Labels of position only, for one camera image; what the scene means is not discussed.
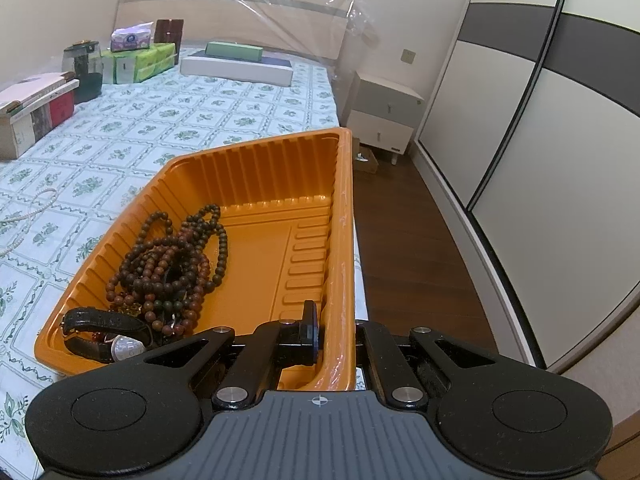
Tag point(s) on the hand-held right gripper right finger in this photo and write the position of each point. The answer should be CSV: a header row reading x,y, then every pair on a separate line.
x,y
372,340

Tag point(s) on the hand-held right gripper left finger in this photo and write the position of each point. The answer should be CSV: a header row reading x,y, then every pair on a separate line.
x,y
310,335

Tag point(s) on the orange plastic tray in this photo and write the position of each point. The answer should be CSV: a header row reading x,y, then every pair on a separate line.
x,y
280,260

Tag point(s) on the small cardboard box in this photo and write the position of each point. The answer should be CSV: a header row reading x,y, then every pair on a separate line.
x,y
367,162

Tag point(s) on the white nightstand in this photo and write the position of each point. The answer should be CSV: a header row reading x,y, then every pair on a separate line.
x,y
380,105

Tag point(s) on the white grey sliding wardrobe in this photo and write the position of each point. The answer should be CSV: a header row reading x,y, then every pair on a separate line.
x,y
525,160

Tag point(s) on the flat white box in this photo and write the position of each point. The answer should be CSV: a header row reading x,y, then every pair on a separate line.
x,y
235,70

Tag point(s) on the long green box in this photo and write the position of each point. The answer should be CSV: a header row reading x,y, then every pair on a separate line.
x,y
235,50

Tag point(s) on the green tissue pack bundle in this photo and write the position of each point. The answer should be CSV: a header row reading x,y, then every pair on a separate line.
x,y
145,62

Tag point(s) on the plastic-wrapped wooden headboard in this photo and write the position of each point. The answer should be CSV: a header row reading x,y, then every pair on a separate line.
x,y
225,20

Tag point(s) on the black cup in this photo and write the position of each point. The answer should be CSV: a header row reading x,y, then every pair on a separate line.
x,y
89,89

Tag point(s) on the dark brown box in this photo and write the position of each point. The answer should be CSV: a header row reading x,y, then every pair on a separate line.
x,y
169,31

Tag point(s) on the purple tissue pack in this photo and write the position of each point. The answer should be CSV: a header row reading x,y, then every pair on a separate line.
x,y
130,39

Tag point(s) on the white boxed book set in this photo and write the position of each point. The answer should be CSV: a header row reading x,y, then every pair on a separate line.
x,y
35,110

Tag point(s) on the glass jar with lid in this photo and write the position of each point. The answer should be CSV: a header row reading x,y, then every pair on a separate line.
x,y
80,60

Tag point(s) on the wall socket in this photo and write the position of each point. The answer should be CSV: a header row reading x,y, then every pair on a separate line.
x,y
409,56

